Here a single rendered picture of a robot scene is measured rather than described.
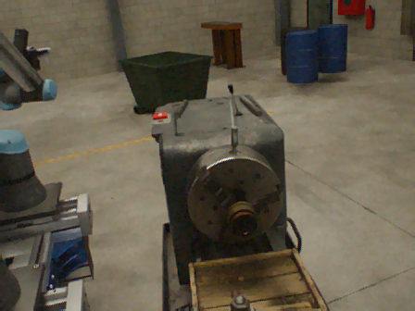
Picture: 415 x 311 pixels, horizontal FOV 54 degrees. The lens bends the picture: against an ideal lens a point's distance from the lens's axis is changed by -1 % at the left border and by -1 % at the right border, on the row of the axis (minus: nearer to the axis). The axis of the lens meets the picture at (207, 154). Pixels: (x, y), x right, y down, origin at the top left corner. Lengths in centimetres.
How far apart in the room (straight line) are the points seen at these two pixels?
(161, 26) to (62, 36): 257
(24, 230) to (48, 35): 988
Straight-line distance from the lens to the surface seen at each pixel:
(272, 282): 132
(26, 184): 138
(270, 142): 147
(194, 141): 144
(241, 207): 124
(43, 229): 142
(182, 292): 186
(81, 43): 1120
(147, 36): 1148
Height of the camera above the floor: 173
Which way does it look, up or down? 22 degrees down
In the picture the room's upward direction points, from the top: 6 degrees counter-clockwise
